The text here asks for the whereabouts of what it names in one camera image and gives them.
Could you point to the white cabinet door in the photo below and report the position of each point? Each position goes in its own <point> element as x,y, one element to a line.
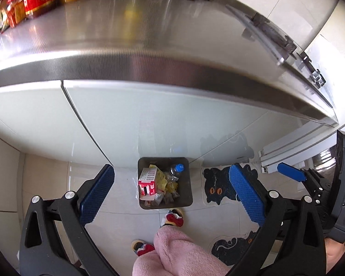
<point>31,120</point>
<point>175,120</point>

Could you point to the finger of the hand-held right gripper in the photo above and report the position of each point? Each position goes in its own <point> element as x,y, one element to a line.
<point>290,172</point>

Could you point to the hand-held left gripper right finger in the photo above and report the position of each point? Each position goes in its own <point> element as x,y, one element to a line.
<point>247,192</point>

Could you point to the plastic bottle blue cap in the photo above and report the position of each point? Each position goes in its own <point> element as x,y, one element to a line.
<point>178,169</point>

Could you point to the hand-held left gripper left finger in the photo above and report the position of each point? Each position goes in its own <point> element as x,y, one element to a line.
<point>96,195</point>

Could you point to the dark trash bin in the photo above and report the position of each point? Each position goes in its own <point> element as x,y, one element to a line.
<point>187,195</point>

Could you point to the red chili sauce jar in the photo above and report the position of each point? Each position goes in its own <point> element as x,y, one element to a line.
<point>15,11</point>

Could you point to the person's pink fleece pants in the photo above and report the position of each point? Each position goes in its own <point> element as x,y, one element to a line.
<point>175,253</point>

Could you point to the black cat floor mat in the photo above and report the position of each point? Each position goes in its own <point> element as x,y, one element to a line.
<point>218,184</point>
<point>233,250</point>

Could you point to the red and white carton box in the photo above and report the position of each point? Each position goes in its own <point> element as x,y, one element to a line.
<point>147,185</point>

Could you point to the red and white slipper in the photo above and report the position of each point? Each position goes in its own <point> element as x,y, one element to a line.
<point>174,218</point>
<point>142,247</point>

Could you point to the white door frame rail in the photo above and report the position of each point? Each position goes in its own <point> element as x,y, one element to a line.
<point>290,152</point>

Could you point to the person's right forearm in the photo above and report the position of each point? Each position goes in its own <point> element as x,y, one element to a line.
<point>335,253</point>

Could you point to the pale yellow paper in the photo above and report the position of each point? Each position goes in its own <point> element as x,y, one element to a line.
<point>160,178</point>

